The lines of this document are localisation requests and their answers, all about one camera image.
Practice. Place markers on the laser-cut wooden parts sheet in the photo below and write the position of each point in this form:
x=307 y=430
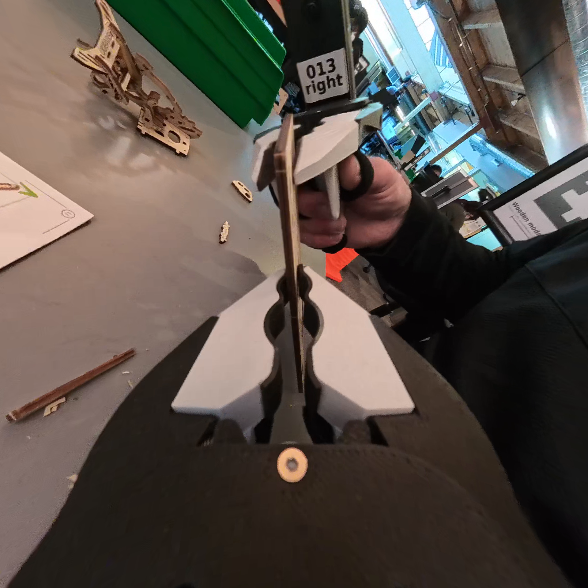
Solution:
x=291 y=229

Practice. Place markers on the silver metal duct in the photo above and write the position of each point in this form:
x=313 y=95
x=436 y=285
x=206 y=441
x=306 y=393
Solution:
x=542 y=69

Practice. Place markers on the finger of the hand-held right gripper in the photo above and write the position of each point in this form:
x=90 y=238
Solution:
x=264 y=158
x=321 y=151

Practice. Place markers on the small wooden piece with holes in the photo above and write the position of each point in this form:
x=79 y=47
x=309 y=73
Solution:
x=239 y=187

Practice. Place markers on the tiny pale wooden offcut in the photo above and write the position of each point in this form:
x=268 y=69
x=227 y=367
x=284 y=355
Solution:
x=49 y=410

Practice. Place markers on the assembled wooden model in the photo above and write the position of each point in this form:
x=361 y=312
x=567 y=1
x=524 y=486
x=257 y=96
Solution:
x=151 y=126

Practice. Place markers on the person's right hand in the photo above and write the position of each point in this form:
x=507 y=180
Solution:
x=381 y=206

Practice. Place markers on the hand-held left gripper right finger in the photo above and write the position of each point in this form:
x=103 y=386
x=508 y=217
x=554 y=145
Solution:
x=358 y=367

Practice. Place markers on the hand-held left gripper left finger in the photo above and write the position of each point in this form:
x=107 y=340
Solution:
x=225 y=367

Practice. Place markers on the dark wooden stick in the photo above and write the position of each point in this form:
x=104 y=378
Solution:
x=69 y=386

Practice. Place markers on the green plastic bin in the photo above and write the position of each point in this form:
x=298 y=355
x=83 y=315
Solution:
x=206 y=55

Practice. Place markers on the person's right forearm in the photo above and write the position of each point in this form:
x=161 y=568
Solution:
x=436 y=266

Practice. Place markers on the white instruction booklet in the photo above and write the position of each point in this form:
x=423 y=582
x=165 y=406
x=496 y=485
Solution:
x=27 y=229

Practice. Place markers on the small bumpy wooden piece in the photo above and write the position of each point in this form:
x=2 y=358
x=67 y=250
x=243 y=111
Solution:
x=224 y=232

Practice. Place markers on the framed sign with marker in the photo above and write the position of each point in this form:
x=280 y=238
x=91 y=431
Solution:
x=519 y=216

